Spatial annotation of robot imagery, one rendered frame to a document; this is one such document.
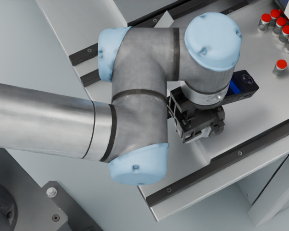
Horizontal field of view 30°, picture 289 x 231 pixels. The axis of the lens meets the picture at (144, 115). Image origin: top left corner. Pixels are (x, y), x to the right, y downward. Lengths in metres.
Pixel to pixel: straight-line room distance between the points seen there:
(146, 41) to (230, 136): 0.40
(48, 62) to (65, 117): 1.55
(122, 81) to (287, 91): 0.51
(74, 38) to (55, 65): 1.00
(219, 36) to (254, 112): 0.41
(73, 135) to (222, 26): 0.24
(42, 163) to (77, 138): 1.37
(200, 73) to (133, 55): 0.10
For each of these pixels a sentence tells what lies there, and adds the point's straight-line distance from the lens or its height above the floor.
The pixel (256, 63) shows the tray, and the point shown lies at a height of 0.88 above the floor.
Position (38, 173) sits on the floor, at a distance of 2.00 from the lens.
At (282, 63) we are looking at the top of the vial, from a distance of 1.12.
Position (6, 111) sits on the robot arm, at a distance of 0.62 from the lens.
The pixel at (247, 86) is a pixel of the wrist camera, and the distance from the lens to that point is 0.93.
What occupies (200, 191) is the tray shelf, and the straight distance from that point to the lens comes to 1.04.
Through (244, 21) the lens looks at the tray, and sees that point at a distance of 1.21.
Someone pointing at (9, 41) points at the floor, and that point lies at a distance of 2.26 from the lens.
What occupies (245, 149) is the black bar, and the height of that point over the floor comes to 0.90.
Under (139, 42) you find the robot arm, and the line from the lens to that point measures 0.73.
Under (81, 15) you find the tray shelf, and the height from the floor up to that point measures 0.88.
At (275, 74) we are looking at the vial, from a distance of 1.13.
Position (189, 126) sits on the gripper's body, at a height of 1.05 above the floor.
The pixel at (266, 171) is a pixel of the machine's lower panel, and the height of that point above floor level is 0.40.
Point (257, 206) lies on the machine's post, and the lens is 1.81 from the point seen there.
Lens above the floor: 1.87
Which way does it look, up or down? 66 degrees down
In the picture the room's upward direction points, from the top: straight up
